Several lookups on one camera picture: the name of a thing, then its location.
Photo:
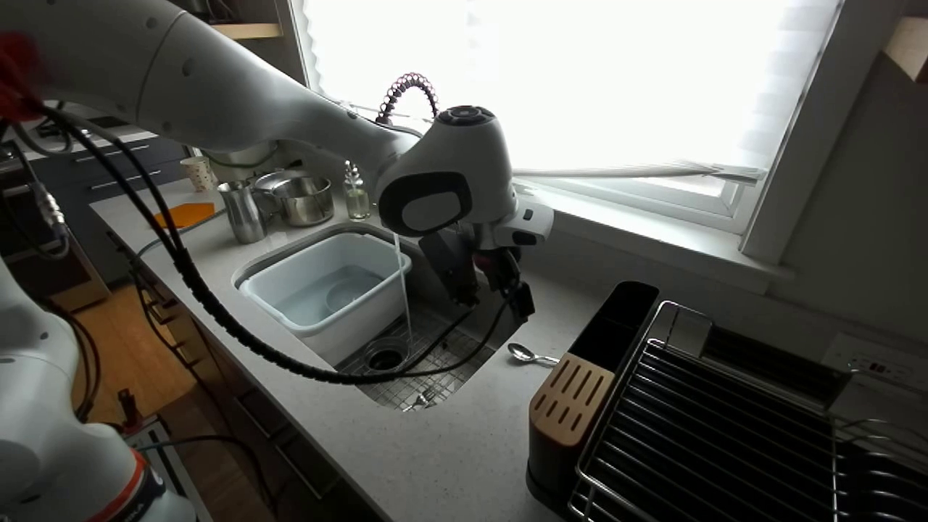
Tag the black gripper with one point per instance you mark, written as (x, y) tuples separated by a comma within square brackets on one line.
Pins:
[(500, 264)]

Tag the silver spoon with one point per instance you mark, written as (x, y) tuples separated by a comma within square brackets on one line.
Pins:
[(529, 354)]

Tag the chrome spring neck faucet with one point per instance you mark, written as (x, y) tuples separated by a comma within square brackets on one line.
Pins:
[(410, 80)]

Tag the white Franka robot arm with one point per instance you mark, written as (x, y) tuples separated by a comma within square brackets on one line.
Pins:
[(193, 87)]

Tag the stainless steel sink basin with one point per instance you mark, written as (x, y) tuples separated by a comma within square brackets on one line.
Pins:
[(439, 328)]

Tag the black utensil holder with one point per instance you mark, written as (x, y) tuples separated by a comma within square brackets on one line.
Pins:
[(619, 322)]

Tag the wooden slotted knife insert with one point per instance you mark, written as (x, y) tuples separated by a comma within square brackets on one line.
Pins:
[(568, 399)]

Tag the silver fork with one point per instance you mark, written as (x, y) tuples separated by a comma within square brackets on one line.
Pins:
[(419, 396)]

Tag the white plastic wash tub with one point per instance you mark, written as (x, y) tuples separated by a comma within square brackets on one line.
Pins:
[(327, 291)]

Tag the soap dispenser pump bottle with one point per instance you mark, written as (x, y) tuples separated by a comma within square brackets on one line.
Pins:
[(353, 193)]

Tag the stainless steel pot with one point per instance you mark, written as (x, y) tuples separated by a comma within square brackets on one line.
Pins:
[(264, 193), (309, 203)]

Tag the dark base cabinet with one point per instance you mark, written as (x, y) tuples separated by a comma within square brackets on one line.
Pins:
[(278, 454)]

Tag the tall metal cup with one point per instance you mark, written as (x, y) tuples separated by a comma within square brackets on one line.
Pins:
[(240, 212)]

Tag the orange flat object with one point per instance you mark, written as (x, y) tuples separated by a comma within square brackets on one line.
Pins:
[(190, 214)]

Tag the small white bottle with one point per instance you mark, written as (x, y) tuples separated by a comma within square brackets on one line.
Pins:
[(198, 171)]

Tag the white window frame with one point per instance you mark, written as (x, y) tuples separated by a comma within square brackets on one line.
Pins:
[(812, 145)]

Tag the white wall outlet plate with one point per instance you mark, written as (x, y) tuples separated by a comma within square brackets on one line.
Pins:
[(874, 364)]

